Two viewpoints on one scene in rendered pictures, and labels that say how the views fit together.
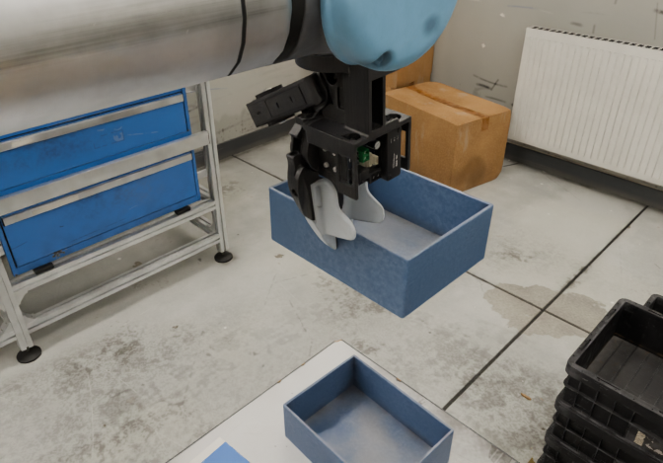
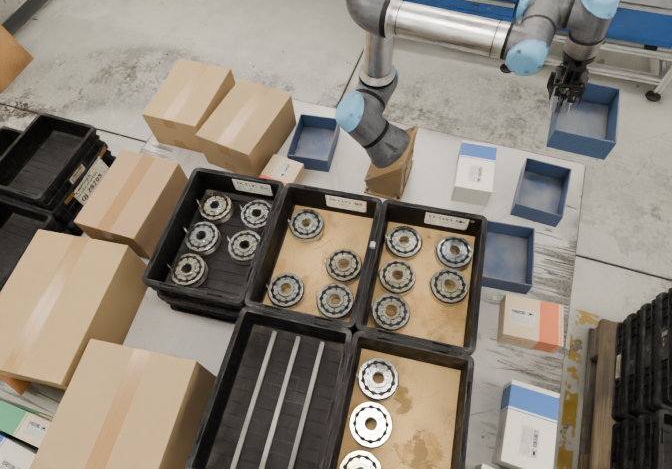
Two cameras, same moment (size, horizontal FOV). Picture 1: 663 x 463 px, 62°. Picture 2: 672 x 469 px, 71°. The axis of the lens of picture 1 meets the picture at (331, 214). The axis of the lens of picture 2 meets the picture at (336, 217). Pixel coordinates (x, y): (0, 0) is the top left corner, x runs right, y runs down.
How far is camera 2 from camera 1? 0.98 m
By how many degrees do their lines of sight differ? 54
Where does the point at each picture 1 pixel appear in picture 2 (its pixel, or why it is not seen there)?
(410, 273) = (555, 134)
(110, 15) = (468, 43)
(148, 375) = (539, 122)
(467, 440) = (570, 231)
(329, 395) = (548, 173)
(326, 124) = (561, 72)
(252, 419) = (518, 155)
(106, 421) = (504, 125)
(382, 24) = (512, 66)
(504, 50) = not seen: outside the picture
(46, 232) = not seen: hidden behind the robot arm
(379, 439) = (544, 200)
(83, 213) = not seen: hidden behind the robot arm
